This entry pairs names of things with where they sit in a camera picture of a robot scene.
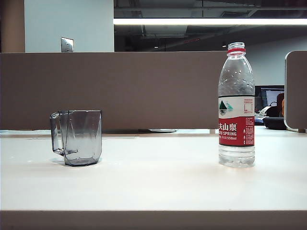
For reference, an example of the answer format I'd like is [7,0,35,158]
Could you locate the clear red-label mineral water bottle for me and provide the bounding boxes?
[218,42,256,168]

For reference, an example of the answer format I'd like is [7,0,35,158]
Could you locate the grey transparent faceted mug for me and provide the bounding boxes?
[49,110,103,167]

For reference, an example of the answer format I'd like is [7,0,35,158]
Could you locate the long white ceiling light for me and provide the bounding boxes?
[113,18,307,26]

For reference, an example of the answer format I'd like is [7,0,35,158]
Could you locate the wide black computer monitor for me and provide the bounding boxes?
[254,85,285,114]

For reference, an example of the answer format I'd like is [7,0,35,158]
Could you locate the black backpack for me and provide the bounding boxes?
[266,101,284,118]

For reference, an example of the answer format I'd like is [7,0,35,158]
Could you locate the black oval pouch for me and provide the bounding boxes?
[262,115,287,131]

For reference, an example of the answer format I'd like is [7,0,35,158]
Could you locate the person in orange shirt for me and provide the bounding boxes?
[276,92,285,118]

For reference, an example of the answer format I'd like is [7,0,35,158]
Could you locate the brown partition with white edge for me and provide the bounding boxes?
[283,50,307,133]

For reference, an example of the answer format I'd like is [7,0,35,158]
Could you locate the metal wall switch plate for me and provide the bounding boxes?
[60,36,74,53]

